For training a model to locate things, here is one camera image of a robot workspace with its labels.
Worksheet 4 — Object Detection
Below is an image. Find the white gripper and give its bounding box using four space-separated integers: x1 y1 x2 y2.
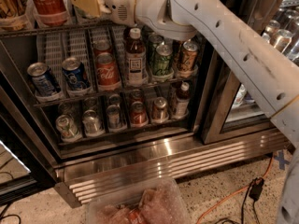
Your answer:
70 0 135 27

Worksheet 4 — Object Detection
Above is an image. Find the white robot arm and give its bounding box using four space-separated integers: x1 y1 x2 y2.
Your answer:
70 0 299 147

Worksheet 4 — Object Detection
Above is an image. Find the red cola can behind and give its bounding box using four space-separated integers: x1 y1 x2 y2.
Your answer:
93 40 112 56

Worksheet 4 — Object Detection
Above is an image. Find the green can behind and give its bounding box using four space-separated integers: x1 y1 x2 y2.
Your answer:
147 34 164 61

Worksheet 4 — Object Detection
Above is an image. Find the tall tan patterned can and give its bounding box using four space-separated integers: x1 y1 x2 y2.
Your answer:
0 0 31 31

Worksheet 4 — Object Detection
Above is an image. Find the red cola can front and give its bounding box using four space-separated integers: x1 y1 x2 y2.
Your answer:
95 53 121 88

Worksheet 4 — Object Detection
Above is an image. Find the blue silver can left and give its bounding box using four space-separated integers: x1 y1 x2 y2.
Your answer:
27 63 62 102

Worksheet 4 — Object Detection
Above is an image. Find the green can front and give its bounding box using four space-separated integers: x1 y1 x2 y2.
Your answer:
151 44 173 77

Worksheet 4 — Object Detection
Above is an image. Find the brown orange can behind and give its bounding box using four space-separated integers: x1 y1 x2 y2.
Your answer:
172 40 184 61

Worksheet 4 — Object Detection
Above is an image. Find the brown orange can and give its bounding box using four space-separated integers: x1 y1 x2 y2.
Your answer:
178 41 198 72
172 40 184 61

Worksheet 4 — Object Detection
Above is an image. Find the stainless steel fridge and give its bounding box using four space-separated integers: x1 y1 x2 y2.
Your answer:
0 0 292 207

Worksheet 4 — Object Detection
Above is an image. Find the silver grey can bottom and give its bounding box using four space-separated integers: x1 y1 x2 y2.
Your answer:
107 105 124 130

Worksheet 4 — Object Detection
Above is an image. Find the brown orange can front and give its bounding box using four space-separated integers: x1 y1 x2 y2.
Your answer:
178 41 198 72

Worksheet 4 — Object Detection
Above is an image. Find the red can bottom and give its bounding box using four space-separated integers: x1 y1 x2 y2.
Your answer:
130 102 148 126

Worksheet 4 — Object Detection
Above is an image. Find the white green can bottom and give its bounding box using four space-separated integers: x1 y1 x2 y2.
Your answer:
55 115 81 142

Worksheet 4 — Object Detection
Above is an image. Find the glass fridge door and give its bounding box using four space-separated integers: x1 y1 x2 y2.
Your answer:
202 0 298 144

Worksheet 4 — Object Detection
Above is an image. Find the brown tea bottle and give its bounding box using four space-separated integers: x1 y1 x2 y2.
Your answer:
124 28 146 86

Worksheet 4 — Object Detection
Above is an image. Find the small tea bottle bottom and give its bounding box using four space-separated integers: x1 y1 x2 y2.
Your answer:
171 82 191 118

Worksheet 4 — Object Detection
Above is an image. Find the clear plastic bin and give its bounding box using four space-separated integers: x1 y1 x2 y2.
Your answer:
86 177 192 224

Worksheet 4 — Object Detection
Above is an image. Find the black power adapter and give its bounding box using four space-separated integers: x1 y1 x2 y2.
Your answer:
249 177 264 202

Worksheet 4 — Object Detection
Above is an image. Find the orange cable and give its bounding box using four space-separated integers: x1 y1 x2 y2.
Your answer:
195 154 276 224

